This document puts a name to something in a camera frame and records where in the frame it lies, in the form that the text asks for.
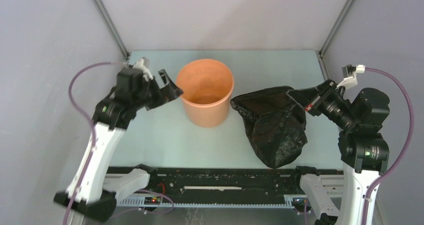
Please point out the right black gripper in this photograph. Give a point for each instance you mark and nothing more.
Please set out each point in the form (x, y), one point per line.
(311, 98)

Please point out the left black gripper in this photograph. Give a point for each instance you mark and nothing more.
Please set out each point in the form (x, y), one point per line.
(166, 94)

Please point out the black plastic trash bag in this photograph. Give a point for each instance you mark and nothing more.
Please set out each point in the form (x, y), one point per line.
(274, 124)

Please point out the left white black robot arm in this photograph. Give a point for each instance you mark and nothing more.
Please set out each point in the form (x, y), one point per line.
(87, 194)

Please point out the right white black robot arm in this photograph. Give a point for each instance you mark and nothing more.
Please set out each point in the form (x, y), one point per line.
(364, 152)

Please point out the orange plastic trash bin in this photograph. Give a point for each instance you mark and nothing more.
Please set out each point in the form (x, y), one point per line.
(207, 86)

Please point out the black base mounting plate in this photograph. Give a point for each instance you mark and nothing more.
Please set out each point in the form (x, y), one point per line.
(232, 185)

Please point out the small electronics board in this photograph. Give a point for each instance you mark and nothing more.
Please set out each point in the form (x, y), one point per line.
(152, 200)

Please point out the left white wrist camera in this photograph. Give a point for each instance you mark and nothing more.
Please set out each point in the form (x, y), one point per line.
(143, 65)

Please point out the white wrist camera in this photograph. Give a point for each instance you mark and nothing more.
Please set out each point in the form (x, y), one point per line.
(350, 75)
(143, 65)

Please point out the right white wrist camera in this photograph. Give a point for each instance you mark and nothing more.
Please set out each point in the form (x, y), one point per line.
(350, 75)

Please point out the grey slotted cable duct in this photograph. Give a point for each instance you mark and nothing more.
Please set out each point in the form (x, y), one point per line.
(289, 202)

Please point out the aluminium corner frame right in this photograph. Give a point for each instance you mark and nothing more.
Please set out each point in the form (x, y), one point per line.
(336, 26)

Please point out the aluminium corner frame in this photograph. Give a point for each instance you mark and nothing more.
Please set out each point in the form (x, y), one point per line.
(110, 25)
(336, 26)

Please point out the aluminium corner frame left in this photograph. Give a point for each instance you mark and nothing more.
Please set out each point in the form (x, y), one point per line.
(110, 25)

